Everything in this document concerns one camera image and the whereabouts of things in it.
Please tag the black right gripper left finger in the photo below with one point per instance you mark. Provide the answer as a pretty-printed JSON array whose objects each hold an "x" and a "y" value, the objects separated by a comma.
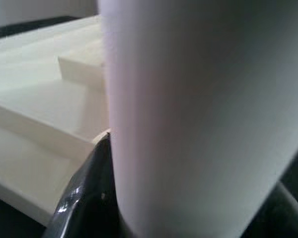
[{"x": 89, "y": 198}]

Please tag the black table cloth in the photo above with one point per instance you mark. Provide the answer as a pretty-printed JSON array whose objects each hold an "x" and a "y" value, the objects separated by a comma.
[{"x": 5, "y": 31}]

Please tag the white plastic table leg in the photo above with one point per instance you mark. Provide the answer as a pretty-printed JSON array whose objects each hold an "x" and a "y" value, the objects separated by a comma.
[{"x": 188, "y": 99}]

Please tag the white plastic table top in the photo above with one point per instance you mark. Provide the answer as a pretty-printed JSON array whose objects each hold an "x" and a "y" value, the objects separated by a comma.
[{"x": 27, "y": 99}]

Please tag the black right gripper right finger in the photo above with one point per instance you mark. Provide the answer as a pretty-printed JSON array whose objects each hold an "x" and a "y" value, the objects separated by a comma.
[{"x": 280, "y": 218}]

